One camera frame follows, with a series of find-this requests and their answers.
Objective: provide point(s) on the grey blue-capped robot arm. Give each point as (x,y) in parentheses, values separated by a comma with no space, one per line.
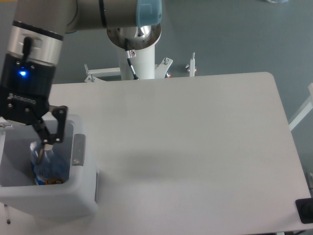
(34,48)

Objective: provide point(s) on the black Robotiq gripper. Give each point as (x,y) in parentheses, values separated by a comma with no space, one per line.
(24,93)

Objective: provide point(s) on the white frame at right edge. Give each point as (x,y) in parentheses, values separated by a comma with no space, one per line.
(303,110)

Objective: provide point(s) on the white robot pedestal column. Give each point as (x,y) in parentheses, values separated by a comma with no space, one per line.
(136,52)

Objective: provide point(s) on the blue orange snack wrapper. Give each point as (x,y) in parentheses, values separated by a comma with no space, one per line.
(43,175)

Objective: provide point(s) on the clear plastic water bottle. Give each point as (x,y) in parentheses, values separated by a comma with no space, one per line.
(52,158)

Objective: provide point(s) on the white pedestal foot frame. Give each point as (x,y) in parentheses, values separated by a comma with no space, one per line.
(161,71)

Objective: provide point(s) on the white upright bracket red foot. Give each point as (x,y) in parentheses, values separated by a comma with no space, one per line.
(191,67)

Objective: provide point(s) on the black device at table edge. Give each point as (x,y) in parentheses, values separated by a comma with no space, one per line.
(305,210)

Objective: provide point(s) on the white plastic trash can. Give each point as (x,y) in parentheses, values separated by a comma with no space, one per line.
(76,197)

